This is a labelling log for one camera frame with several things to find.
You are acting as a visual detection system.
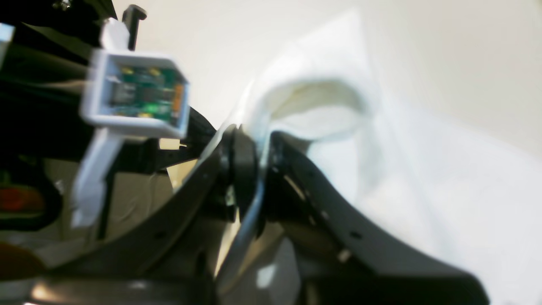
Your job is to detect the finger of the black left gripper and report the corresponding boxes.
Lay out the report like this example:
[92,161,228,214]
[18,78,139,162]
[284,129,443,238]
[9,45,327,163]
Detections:
[110,108,216,176]

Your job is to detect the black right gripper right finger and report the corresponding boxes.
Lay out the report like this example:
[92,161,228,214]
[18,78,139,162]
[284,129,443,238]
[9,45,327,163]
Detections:
[264,133,489,305]

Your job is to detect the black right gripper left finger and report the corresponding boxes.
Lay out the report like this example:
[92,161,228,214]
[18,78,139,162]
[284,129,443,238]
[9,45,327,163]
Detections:
[26,127,257,305]

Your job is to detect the white printed t-shirt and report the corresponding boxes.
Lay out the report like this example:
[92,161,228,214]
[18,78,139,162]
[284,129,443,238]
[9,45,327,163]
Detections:
[228,8,541,305]

